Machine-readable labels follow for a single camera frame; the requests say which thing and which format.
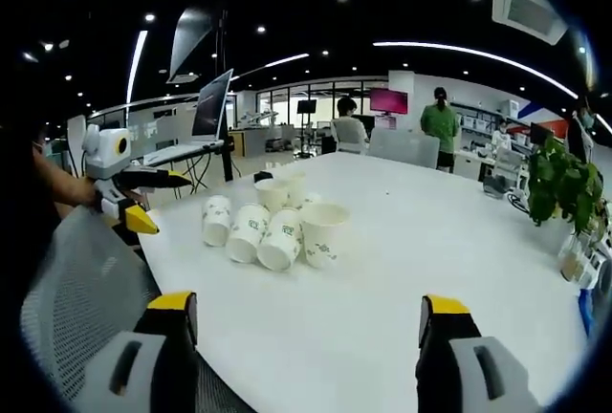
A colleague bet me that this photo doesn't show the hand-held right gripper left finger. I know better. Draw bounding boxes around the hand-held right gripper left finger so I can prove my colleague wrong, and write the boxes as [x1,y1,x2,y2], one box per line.
[78,291,202,413]

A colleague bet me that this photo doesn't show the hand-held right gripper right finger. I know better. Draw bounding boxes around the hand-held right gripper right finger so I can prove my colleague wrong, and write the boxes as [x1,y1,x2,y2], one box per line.
[414,293,541,413]

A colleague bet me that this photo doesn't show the pile of white paper cups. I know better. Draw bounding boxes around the pile of white paper cups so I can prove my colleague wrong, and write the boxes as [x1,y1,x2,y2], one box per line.
[201,171,353,272]

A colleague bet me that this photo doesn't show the white chair back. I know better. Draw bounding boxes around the white chair back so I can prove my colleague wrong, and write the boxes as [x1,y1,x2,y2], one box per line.
[66,114,88,176]

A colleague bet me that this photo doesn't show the black stand pole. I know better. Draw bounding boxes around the black stand pole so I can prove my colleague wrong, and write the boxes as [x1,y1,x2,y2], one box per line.
[213,1,236,183]

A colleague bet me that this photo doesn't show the grey mesh office chair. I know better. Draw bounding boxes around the grey mesh office chair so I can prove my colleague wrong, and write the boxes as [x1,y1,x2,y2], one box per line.
[19,205,252,413]

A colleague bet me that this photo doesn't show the open silver laptop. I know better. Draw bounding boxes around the open silver laptop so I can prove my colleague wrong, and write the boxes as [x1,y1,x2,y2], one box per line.
[142,67,235,166]

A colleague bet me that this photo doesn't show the person's dark clothing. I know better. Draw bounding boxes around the person's dark clothing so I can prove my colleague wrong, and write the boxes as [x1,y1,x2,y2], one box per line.
[0,111,63,299]

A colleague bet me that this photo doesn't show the long ceiling light strip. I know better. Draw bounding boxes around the long ceiling light strip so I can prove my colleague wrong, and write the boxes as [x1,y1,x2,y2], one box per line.
[125,29,150,104]
[372,40,579,99]

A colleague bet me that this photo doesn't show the white table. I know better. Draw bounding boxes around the white table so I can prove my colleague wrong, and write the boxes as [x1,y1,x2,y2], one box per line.
[136,151,594,413]

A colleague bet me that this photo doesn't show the blue object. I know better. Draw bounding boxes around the blue object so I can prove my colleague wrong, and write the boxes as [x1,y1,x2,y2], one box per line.
[577,288,600,338]

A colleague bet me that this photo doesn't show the clear glass vase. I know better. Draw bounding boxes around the clear glass vase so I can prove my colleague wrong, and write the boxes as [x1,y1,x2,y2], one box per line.
[557,233,593,283]

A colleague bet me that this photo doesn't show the black monitor on stand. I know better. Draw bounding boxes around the black monitor on stand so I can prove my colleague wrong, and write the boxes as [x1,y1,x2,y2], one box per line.
[295,99,318,160]

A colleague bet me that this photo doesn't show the grey desk device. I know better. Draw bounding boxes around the grey desk device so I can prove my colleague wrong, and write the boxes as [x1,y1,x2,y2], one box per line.
[481,175,509,200]

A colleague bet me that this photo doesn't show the white office chair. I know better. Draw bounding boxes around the white office chair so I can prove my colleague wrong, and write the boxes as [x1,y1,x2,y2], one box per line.
[491,144,526,181]

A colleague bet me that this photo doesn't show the green potted plant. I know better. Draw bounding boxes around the green potted plant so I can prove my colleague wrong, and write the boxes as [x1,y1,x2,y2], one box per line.
[525,134,606,238]

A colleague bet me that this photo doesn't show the small black monitor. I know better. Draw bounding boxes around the small black monitor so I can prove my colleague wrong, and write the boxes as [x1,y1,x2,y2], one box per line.
[529,121,552,147]

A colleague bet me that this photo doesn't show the pink screen monitor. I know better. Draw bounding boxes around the pink screen monitor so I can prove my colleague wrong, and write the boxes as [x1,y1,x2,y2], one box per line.
[368,87,410,118]

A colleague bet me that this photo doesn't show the white ceiling air conditioner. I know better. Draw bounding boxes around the white ceiling air conditioner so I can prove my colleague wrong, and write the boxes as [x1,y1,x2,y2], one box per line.
[492,0,569,46]

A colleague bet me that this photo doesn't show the black cables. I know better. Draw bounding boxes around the black cables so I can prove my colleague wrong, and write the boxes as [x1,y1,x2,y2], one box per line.
[180,153,214,195]

